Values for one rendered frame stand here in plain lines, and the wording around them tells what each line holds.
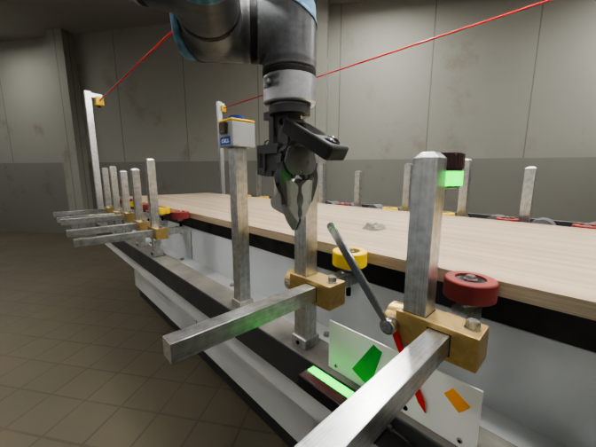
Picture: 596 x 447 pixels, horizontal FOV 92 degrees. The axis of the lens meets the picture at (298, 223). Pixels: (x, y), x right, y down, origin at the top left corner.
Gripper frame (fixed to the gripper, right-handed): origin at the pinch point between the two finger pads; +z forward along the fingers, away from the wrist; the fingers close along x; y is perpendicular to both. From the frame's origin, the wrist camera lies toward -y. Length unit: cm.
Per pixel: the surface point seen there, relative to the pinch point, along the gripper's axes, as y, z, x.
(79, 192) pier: 578, 21, -33
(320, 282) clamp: -0.3, 12.6, -6.0
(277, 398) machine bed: 41, 78, -28
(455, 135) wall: 105, -62, -393
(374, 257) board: -2.4, 10.3, -22.3
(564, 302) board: -34.9, 10.5, -22.3
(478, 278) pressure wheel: -24.0, 8.9, -20.0
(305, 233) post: 4.1, 3.3, -6.1
